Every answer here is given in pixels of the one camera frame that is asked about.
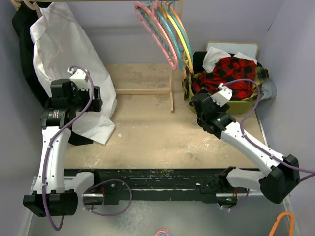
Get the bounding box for green laundry basket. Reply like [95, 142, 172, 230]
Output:
[182, 71, 256, 114]

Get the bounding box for white shirt in basket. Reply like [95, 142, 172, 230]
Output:
[202, 47, 257, 73]

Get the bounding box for pink blue hangers bottom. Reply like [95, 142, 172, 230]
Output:
[155, 229, 173, 236]

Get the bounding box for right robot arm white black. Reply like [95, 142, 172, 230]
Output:
[190, 87, 300, 204]

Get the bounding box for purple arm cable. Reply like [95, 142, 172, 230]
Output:
[221, 78, 315, 182]
[42, 65, 95, 232]

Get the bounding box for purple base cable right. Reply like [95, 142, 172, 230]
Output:
[217, 188, 251, 213]

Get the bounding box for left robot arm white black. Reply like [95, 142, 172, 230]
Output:
[23, 79, 102, 217]

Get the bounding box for wooden clothes rack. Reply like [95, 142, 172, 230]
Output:
[10, 0, 175, 112]

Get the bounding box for pink plastic hanger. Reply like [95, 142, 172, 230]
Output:
[134, 0, 177, 70]

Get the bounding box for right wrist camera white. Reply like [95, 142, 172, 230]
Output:
[210, 83, 232, 107]

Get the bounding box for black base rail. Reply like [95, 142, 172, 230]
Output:
[72, 168, 248, 206]

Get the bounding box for aluminium rail frame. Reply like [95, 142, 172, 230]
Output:
[29, 108, 296, 222]

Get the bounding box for blue plastic hanger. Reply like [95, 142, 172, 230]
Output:
[134, 0, 184, 70]

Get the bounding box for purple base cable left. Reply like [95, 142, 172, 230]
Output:
[82, 179, 133, 217]

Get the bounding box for black hanging garment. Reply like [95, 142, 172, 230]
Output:
[12, 3, 92, 146]

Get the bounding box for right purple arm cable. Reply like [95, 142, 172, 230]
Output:
[221, 78, 315, 182]

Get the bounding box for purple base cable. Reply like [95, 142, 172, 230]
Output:
[82, 179, 133, 217]
[217, 188, 251, 213]

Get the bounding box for teal plastic hanger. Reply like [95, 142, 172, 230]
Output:
[165, 0, 193, 73]

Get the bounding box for yellow plaid shirt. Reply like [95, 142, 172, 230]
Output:
[244, 66, 269, 101]

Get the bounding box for orange hanger on floor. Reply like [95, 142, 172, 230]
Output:
[267, 211, 295, 236]

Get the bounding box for grey blue garment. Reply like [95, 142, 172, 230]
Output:
[261, 80, 277, 100]

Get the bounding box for white hanging shirt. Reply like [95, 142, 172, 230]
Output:
[29, 2, 118, 145]

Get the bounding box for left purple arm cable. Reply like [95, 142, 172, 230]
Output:
[42, 65, 95, 232]

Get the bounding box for red black plaid shirt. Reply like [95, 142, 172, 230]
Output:
[191, 57, 256, 100]

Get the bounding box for yellow plastic hanger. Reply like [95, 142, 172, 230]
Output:
[157, 0, 193, 75]

